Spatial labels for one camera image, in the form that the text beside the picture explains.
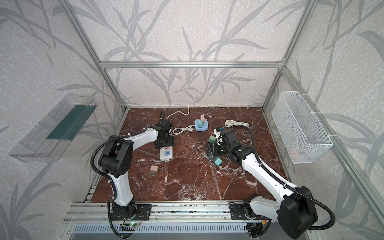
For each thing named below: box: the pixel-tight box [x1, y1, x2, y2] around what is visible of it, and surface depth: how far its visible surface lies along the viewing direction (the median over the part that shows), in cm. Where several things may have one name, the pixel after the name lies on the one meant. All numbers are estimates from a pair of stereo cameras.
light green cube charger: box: [208, 135, 217, 144], surface depth 101 cm
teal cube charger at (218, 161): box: [214, 156, 223, 167], surface depth 91 cm
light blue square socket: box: [194, 118, 209, 132], surface depth 108 cm
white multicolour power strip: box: [159, 146, 173, 162], surface depth 93 cm
